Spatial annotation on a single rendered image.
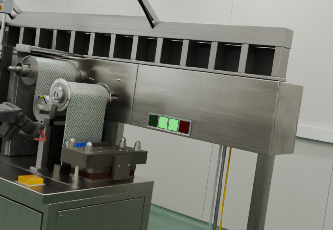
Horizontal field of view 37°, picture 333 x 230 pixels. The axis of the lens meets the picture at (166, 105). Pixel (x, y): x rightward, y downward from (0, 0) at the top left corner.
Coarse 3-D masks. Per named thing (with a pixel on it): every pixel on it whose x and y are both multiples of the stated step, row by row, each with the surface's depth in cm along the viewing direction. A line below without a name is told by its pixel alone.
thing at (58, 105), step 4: (56, 84) 227; (60, 84) 225; (64, 84) 224; (52, 88) 229; (64, 88) 224; (104, 88) 244; (64, 92) 223; (64, 96) 223; (64, 100) 223; (56, 104) 226; (60, 104) 225; (64, 104) 224
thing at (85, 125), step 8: (72, 112) 226; (80, 112) 229; (88, 112) 233; (96, 112) 237; (104, 112) 242; (72, 120) 226; (80, 120) 230; (88, 120) 234; (96, 120) 238; (72, 128) 227; (80, 128) 231; (88, 128) 235; (96, 128) 239; (64, 136) 224; (72, 136) 228; (80, 136) 231; (88, 136) 236; (96, 136) 240; (64, 144) 224
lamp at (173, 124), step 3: (171, 120) 228; (174, 120) 227; (177, 120) 226; (171, 123) 228; (174, 123) 227; (177, 123) 226; (171, 126) 228; (174, 126) 226; (177, 126) 225; (171, 129) 227; (174, 129) 226
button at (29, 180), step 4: (20, 176) 199; (24, 176) 199; (28, 176) 200; (32, 176) 201; (36, 176) 202; (20, 180) 198; (24, 180) 197; (28, 180) 195; (32, 180) 196; (36, 180) 198; (40, 180) 200; (28, 184) 195; (32, 184) 197
